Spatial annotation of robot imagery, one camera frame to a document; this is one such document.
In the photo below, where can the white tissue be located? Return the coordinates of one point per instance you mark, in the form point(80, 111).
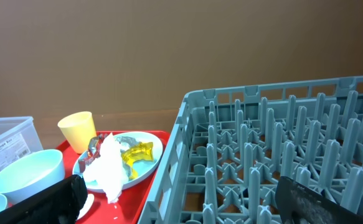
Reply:
point(107, 170)

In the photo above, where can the white plastic spoon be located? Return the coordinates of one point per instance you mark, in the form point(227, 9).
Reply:
point(88, 204)

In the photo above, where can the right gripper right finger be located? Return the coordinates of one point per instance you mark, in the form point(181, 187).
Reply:
point(309, 205)

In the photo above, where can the silver foil wrapper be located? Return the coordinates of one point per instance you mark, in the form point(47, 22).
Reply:
point(124, 143)

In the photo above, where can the grey dishwasher rack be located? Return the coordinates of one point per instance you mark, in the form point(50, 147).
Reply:
point(230, 146)

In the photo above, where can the light blue bowl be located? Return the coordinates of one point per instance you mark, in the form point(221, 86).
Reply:
point(31, 174)

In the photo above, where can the red snack wrapper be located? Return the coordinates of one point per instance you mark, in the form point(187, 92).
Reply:
point(92, 153)

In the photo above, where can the yellow candy wrapper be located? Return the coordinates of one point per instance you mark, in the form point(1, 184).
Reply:
point(143, 151)

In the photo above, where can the light blue plate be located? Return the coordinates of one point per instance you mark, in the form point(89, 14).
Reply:
point(143, 168)

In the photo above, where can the yellow plastic cup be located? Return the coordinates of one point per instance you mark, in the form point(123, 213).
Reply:
point(78, 129)

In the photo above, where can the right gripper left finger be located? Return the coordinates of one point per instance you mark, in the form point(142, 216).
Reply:
point(58, 204)

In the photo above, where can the clear plastic storage bin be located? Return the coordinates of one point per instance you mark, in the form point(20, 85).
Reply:
point(18, 138)

